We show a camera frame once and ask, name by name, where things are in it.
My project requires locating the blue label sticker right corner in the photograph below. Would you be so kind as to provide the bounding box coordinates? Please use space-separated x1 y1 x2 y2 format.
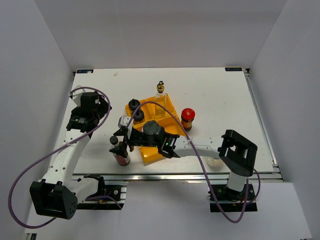
224 67 243 72

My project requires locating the blue label sticker corner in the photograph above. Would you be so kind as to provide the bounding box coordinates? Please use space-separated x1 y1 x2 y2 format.
224 67 243 72
76 69 94 74

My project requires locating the blue label sticker left corner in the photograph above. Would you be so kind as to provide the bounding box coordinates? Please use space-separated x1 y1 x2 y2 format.
76 69 94 74

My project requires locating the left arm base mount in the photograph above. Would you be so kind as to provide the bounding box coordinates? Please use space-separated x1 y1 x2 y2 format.
77 181 127 211

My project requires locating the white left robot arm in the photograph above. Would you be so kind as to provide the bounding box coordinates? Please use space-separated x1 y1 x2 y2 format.
29 91 109 220

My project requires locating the white powder jar black lid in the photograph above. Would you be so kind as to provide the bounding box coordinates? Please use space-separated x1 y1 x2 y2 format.
128 98 141 112

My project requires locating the dark soy sauce bottle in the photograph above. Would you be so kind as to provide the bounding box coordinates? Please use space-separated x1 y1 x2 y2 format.
109 135 131 166

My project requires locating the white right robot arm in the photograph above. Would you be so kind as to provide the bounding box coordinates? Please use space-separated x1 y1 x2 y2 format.
109 120 258 200

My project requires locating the glass oil bottle gold stopper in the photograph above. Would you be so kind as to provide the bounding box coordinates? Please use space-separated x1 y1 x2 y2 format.
155 81 167 117

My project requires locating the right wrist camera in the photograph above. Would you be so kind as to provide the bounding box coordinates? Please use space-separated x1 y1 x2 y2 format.
118 115 133 139

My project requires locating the red lid sauce jar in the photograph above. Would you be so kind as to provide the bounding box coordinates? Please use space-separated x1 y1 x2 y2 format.
181 108 196 132

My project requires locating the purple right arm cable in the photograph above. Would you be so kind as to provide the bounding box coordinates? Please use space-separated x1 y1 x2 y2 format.
129 101 261 224

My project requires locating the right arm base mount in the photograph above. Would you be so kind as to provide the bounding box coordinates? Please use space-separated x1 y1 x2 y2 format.
211 184 258 213

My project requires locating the glass spice jar black lid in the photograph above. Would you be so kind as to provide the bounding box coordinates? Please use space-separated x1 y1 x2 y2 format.
132 109 145 124

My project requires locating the yellow four-compartment plastic bin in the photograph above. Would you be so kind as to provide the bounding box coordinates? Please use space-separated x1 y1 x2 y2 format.
125 93 185 166

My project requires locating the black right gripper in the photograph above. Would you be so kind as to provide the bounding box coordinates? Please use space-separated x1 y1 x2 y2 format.
109 128 160 158

